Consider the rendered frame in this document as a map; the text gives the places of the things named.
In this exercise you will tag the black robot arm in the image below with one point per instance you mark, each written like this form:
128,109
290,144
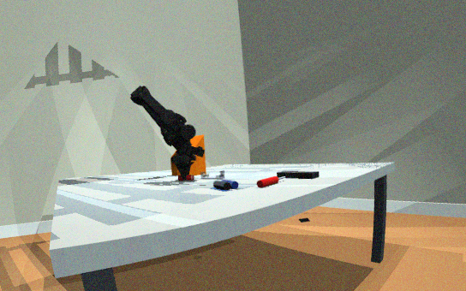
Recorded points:
171,124

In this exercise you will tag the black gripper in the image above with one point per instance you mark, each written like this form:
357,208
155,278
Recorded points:
182,160

